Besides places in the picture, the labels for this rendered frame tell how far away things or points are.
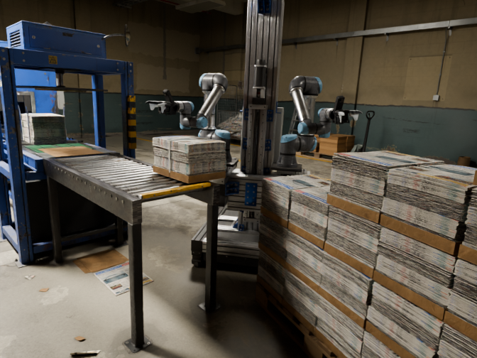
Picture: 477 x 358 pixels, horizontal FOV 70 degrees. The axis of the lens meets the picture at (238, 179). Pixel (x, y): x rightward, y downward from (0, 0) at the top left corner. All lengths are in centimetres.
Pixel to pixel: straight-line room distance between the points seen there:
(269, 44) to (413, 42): 625
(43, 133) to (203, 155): 201
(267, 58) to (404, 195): 166
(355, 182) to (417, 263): 38
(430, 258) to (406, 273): 12
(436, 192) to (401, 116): 735
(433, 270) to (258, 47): 195
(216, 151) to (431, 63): 694
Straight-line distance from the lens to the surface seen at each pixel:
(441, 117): 835
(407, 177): 134
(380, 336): 158
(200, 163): 197
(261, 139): 259
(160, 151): 214
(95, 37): 316
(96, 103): 365
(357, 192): 149
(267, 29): 271
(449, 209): 126
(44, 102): 528
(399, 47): 878
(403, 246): 139
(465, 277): 128
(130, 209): 169
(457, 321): 134
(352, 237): 155
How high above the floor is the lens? 128
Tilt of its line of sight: 13 degrees down
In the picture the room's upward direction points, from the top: 3 degrees clockwise
